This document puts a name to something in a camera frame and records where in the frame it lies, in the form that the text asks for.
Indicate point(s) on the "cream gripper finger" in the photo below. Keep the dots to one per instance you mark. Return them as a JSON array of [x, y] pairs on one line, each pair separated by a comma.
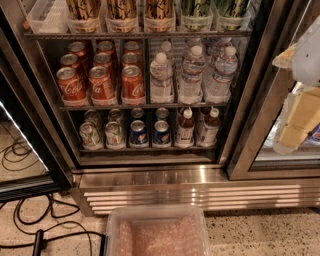
[[304, 116], [284, 59]]

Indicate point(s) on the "green can column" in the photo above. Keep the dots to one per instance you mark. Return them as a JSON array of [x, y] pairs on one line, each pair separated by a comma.
[[196, 14], [232, 12]]

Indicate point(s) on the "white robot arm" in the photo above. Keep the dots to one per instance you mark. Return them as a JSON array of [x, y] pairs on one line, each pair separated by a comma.
[[306, 70]]

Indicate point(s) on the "right glass fridge door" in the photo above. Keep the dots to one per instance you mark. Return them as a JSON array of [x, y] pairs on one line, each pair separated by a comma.
[[266, 89]]

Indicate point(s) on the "back right blue can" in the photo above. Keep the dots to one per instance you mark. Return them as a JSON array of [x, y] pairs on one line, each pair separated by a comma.
[[162, 114]]

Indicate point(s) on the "front right blue Pepsi can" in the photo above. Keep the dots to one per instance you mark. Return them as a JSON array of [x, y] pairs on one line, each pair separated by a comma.
[[161, 134]]

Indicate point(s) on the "blue pepsi can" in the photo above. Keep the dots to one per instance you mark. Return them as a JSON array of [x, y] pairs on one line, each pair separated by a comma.
[[138, 134], [161, 134]]

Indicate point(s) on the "stainless steel fridge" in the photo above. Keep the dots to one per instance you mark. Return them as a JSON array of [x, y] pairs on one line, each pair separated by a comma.
[[105, 179]]

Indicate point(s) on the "back right Coca-Cola can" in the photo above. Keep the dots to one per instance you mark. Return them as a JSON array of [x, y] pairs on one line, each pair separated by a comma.
[[133, 47]]

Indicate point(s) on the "coca-cola can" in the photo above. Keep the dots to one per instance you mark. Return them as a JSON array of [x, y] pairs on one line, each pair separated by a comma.
[[106, 47], [71, 60], [100, 82], [78, 48], [103, 59], [130, 59], [70, 84], [133, 47], [132, 82]]

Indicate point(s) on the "front right Coca-Cola can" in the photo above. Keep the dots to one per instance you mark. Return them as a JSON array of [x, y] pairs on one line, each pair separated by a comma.
[[132, 82]]

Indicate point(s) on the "middle right Coca-Cola can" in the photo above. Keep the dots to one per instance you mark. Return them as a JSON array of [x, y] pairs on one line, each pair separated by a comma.
[[130, 59]]

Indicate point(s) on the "back left blue can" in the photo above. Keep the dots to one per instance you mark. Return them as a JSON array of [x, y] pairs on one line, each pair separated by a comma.
[[137, 114]]

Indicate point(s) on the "front left blue Pepsi can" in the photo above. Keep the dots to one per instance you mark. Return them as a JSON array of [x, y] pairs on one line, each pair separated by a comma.
[[138, 134]]

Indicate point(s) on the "white-green can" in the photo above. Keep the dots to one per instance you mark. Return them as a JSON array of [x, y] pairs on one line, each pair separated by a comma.
[[114, 135], [91, 139], [94, 117], [116, 115]]

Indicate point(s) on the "back centre Coca-Cola can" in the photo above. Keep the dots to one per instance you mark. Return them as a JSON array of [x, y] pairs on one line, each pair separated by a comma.
[[106, 47]]

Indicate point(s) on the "middle centre Coca-Cola can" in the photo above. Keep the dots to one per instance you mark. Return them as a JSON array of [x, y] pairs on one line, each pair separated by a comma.
[[103, 59]]

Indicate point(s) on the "front middle Coca-Cola can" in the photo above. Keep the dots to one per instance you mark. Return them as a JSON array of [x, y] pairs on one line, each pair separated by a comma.
[[100, 82]]

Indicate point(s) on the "back left white-green can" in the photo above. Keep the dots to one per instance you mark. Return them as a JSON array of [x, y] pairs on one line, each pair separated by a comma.
[[94, 117]]

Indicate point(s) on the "back left Coca-Cola can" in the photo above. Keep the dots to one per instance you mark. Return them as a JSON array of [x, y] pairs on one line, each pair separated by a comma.
[[78, 48]]

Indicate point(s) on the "front left white-green can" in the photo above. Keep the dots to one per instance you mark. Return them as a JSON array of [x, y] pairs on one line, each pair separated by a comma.
[[91, 139]]

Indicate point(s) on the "middle left Coca-Cola can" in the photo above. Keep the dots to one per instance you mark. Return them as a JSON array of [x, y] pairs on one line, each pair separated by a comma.
[[71, 60]]

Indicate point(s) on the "front left Coca-Cola can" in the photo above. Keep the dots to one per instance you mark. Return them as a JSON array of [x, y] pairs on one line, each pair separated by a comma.
[[70, 84]]

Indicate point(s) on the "open glass fridge door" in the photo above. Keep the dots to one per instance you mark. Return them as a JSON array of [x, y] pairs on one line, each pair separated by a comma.
[[30, 162]]

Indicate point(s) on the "front right water bottle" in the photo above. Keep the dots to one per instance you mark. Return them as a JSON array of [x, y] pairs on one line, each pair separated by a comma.
[[217, 82]]

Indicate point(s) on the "water bottle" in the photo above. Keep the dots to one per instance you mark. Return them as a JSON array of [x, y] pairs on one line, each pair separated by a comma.
[[161, 79], [217, 82], [190, 80]]

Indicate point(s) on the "right brown tea bottle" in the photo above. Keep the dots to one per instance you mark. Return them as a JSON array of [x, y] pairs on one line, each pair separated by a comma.
[[208, 128]]

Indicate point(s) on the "brown tea bottle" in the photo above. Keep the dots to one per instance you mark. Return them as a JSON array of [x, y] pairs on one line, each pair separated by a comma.
[[185, 129], [208, 128]]

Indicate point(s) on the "front middle water bottle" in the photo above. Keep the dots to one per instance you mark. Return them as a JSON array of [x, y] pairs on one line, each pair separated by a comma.
[[190, 80]]

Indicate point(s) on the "left brown tea bottle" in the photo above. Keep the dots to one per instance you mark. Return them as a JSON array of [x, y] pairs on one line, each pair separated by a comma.
[[185, 129]]

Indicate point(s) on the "front left water bottle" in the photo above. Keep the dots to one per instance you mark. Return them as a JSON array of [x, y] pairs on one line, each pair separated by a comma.
[[161, 79]]

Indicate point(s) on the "clear plastic bin bubble wrap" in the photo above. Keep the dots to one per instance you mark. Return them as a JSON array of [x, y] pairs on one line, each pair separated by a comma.
[[160, 230]]

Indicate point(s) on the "empty clear plastic tray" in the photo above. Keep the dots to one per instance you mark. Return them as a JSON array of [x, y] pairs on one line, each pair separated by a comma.
[[48, 17]]

